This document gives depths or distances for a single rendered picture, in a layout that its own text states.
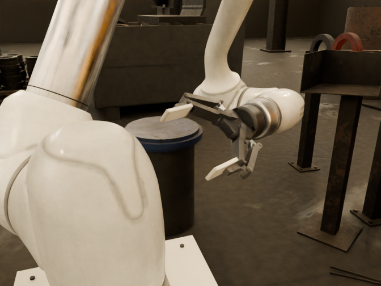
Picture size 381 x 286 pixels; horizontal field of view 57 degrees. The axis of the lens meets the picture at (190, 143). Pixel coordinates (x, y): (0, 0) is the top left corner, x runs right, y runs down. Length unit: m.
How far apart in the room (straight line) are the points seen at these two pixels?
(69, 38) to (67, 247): 0.33
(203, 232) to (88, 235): 1.13
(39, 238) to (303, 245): 1.19
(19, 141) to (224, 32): 0.47
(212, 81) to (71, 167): 0.56
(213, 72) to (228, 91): 0.06
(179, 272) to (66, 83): 0.35
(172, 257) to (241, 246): 0.82
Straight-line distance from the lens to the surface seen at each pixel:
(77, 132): 0.44
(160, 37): 2.94
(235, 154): 0.67
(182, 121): 1.46
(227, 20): 0.78
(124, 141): 0.42
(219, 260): 1.38
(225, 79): 0.88
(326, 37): 1.96
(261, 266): 1.37
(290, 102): 0.84
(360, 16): 3.97
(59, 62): 0.60
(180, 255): 0.65
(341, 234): 1.61
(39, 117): 0.56
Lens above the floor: 0.87
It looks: 21 degrees down
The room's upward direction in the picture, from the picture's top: straight up
